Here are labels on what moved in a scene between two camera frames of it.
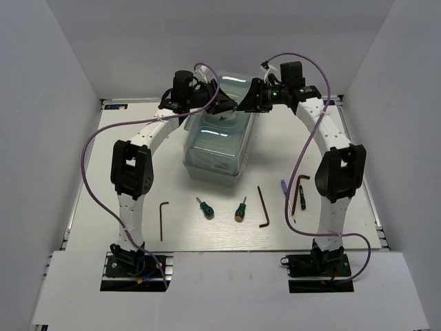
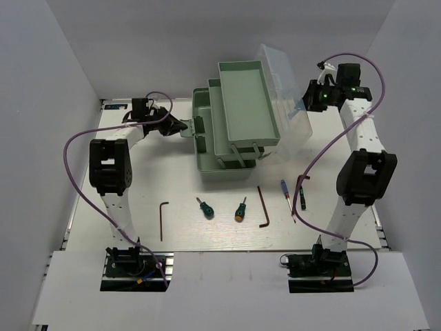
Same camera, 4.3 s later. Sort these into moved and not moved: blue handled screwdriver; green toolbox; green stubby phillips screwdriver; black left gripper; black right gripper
Moved: black right gripper; green toolbox; black left gripper
Not moved: blue handled screwdriver; green stubby phillips screwdriver
